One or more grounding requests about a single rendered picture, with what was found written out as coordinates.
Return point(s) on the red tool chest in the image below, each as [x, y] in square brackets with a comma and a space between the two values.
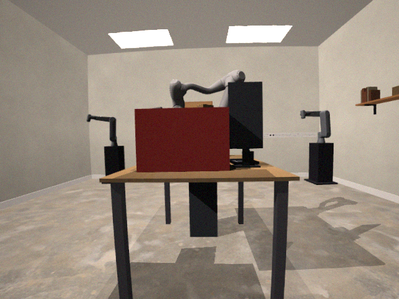
[182, 139]

